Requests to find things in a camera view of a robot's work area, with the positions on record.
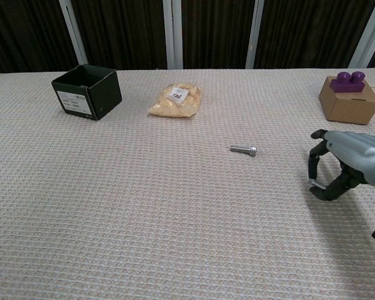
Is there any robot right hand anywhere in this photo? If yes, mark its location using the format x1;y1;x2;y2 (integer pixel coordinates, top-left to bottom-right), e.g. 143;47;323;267
307;129;375;202

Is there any clear bag of yellow snacks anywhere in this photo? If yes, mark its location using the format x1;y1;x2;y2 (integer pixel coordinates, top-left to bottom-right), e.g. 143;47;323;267
147;82;204;119

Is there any small brown cardboard box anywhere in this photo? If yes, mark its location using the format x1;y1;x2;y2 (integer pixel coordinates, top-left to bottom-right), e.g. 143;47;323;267
318;76;375;126

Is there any dark pleated curtain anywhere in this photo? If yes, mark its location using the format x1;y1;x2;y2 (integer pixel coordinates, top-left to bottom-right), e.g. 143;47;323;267
0;0;375;75

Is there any white metal frame post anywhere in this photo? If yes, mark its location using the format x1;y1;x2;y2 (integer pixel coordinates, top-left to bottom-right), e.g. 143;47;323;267
58;0;89;66
245;0;266;69
346;0;375;69
161;0;184;70

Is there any beige woven tablecloth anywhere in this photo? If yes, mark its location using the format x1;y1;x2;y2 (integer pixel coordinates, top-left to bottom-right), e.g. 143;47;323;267
0;66;375;300

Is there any purple toy building block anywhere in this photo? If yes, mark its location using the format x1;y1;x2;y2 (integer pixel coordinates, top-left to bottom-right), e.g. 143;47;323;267
330;71;367;94

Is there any black open cardboard box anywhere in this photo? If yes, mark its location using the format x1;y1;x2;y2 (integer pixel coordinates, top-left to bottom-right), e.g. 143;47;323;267
51;64;123;121

